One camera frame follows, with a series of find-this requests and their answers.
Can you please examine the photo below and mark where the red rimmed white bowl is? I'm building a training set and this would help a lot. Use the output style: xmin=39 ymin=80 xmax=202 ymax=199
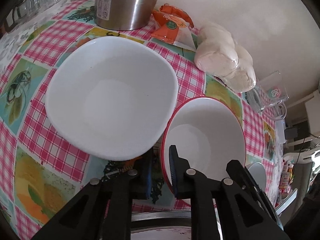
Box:
xmin=160 ymin=96 xmax=246 ymax=189

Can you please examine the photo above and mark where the white shelf unit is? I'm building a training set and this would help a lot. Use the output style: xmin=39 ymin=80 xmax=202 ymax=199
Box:
xmin=284 ymin=90 xmax=319 ymax=164

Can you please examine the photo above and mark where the clear glass mug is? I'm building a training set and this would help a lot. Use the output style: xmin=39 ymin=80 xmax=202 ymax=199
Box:
xmin=246 ymin=70 xmax=289 ymax=114

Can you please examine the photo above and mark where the pink checkered fruit tablecloth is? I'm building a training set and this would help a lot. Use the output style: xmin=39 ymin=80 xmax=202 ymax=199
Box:
xmin=1 ymin=0 xmax=279 ymax=239

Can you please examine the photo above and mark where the smartphone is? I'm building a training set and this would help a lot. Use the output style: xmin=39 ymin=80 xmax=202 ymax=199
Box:
xmin=275 ymin=188 xmax=298 ymax=215

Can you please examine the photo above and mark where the white square bowl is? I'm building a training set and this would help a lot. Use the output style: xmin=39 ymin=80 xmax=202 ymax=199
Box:
xmin=45 ymin=36 xmax=178 ymax=161

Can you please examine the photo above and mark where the light blue floral bowl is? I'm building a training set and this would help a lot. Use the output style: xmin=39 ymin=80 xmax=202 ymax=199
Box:
xmin=246 ymin=162 xmax=267 ymax=191

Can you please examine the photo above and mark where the stainless steel round pan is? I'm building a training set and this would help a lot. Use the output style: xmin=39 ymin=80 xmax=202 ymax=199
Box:
xmin=130 ymin=210 xmax=191 ymax=233

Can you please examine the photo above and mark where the tray of glass cups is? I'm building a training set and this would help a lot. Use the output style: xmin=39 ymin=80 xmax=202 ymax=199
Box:
xmin=1 ymin=0 xmax=66 ymax=33

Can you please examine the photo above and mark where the black power adapter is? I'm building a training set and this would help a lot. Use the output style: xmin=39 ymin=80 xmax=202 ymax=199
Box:
xmin=284 ymin=127 xmax=298 ymax=140

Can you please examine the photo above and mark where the orange snack packet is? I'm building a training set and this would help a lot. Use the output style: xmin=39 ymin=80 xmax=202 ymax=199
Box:
xmin=151 ymin=3 xmax=196 ymax=51

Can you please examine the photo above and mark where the white power strip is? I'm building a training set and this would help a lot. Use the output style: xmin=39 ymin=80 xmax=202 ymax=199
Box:
xmin=275 ymin=119 xmax=286 ymax=144

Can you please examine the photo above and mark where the bag of white buns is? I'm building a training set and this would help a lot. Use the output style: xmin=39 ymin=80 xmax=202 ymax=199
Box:
xmin=194 ymin=22 xmax=257 ymax=93

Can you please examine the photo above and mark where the floral pink rimmed plate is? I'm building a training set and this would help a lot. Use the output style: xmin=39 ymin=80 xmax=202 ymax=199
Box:
xmin=131 ymin=226 xmax=191 ymax=240

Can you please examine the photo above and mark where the stainless steel thermos jug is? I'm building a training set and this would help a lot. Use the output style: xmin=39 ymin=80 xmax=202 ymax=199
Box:
xmin=94 ymin=0 xmax=157 ymax=31

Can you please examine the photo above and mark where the colourful snack tube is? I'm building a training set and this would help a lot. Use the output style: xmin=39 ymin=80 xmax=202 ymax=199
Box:
xmin=279 ymin=160 xmax=294 ymax=199

